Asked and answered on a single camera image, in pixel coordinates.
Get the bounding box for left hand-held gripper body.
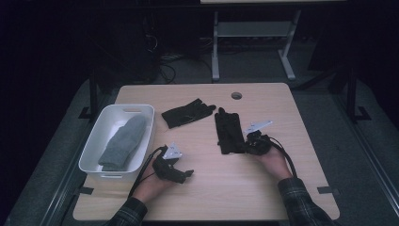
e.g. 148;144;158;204
152;141;186;185

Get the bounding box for grey cloth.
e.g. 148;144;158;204
98;114;149;172

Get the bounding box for black glove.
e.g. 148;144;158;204
161;98;217;130
214;106;247;155

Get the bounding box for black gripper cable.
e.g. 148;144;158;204
268;136;298;179
127;145;168;199

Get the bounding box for white plastic basket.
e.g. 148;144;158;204
78;104;155;183

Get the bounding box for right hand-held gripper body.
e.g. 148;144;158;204
244;120;275;156

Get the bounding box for person's left hand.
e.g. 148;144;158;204
133;169;177;203

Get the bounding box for person's right hand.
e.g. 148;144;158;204
254;146;294;182

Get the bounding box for grey metal table frame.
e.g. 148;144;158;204
211;8;303;83

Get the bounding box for bundle of floor cables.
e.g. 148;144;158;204
154;53;215;85

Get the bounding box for black metal stand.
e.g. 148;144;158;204
344;66;373;124
78;69;102;121

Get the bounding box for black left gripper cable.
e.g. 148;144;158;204
127;145;168;199

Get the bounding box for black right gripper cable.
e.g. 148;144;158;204
268;136;298;179

